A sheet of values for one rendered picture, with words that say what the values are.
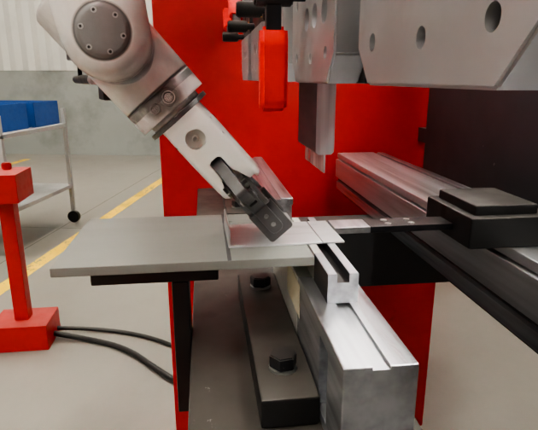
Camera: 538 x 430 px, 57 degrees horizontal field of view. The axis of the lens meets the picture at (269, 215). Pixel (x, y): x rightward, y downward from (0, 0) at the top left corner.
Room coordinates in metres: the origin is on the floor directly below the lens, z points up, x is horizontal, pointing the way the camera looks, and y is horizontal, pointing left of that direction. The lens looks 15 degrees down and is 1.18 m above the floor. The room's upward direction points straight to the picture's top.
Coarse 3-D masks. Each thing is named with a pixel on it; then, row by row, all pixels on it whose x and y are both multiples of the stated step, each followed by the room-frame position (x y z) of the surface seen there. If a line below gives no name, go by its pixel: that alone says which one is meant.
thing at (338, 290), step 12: (324, 252) 0.53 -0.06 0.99; (336, 252) 0.50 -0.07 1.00; (324, 264) 0.46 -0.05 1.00; (336, 264) 0.49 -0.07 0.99; (348, 264) 0.46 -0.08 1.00; (324, 276) 0.45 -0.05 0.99; (336, 276) 0.44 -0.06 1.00; (348, 276) 0.44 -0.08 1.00; (324, 288) 0.45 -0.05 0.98; (336, 288) 0.44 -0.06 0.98; (348, 288) 0.44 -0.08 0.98; (336, 300) 0.44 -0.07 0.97; (348, 300) 0.44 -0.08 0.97
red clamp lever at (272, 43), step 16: (256, 0) 0.41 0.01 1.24; (272, 0) 0.41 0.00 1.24; (288, 0) 0.41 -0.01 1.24; (304, 0) 0.42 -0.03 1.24; (272, 16) 0.41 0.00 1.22; (272, 32) 0.41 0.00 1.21; (272, 48) 0.41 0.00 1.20; (272, 64) 0.41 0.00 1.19; (272, 80) 0.41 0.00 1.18; (272, 96) 0.41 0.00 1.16
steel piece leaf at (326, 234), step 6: (312, 222) 0.61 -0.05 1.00; (318, 222) 0.61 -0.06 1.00; (324, 222) 0.61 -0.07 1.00; (312, 228) 0.59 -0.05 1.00; (318, 228) 0.58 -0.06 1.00; (324, 228) 0.58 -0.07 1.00; (330, 228) 0.58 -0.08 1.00; (318, 234) 0.56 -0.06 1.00; (324, 234) 0.56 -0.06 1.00; (330, 234) 0.56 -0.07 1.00; (336, 234) 0.56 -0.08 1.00; (324, 240) 0.54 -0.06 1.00; (330, 240) 0.54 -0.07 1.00; (336, 240) 0.54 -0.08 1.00; (342, 240) 0.54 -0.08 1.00
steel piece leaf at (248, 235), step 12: (228, 228) 0.52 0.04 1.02; (240, 228) 0.58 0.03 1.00; (252, 228) 0.58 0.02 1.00; (300, 228) 0.58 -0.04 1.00; (228, 240) 0.52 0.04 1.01; (240, 240) 0.54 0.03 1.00; (252, 240) 0.54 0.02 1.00; (264, 240) 0.54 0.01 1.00; (276, 240) 0.54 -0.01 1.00; (288, 240) 0.54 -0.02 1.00; (300, 240) 0.54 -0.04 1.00; (312, 240) 0.54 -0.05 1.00
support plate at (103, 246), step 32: (96, 224) 0.60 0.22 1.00; (128, 224) 0.60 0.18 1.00; (160, 224) 0.60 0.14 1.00; (192, 224) 0.60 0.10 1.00; (64, 256) 0.49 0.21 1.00; (96, 256) 0.49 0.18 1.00; (128, 256) 0.49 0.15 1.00; (160, 256) 0.49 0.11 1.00; (192, 256) 0.49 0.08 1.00; (224, 256) 0.49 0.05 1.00; (256, 256) 0.49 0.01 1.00; (288, 256) 0.49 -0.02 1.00
